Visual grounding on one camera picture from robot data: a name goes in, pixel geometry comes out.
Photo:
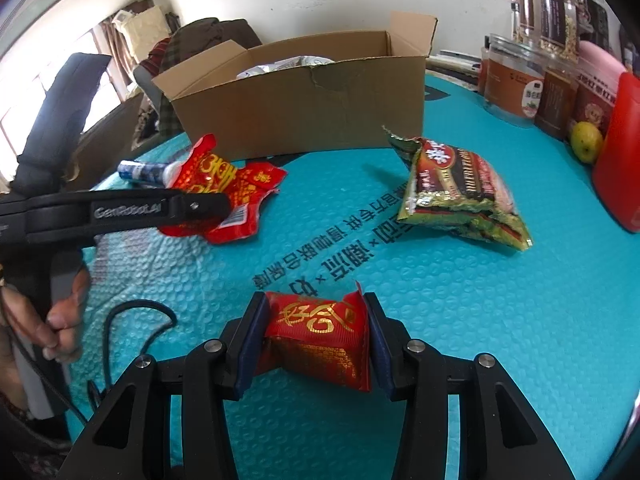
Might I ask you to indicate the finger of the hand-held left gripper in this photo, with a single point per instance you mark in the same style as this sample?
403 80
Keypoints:
200 207

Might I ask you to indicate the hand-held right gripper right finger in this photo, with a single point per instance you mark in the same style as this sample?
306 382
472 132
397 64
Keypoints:
381 347

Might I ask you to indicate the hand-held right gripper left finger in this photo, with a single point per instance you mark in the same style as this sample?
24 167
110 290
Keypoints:
250 347

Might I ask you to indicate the large red snack packet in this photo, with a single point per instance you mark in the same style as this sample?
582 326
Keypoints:
240 180

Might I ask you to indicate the small red snack packet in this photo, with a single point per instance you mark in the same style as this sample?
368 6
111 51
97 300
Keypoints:
320 340

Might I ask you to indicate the brown cardboard box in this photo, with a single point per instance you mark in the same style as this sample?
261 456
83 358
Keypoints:
300 110

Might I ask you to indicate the white and purple snack packet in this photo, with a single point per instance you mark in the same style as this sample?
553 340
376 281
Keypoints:
285 65

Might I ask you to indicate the person's left hand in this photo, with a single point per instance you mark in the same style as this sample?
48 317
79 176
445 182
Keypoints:
65 325

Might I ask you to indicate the blue bottle with white cap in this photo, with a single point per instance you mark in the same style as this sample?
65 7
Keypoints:
142 172

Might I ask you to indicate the teal bubble mat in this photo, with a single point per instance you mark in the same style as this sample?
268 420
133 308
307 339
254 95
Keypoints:
450 335

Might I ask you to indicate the dark plaid garment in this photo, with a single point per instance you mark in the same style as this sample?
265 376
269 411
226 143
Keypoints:
170 90

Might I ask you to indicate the window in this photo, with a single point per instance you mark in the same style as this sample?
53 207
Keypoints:
20 100

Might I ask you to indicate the brown quilted jacket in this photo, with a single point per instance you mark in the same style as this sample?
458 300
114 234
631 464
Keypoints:
215 35

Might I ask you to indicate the green and brown snack packet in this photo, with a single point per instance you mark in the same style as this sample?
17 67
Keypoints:
455 190

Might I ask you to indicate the brown curtain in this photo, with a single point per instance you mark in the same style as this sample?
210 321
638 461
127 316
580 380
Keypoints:
112 47

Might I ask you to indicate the yellow-green citrus fruit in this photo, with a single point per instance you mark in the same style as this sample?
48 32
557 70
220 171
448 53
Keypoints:
586 142

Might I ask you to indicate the clear jar with brown label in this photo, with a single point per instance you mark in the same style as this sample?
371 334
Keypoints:
515 85

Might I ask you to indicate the brown labelled jar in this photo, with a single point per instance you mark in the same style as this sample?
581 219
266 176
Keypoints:
555 105

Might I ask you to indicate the red plastic container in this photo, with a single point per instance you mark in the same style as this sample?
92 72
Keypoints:
622 160

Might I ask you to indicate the red jar with pink lid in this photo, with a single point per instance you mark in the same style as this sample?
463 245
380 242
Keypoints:
597 90

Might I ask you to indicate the clear stand-up snack pouch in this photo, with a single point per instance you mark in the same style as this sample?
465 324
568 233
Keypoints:
560 15
525 5
597 25

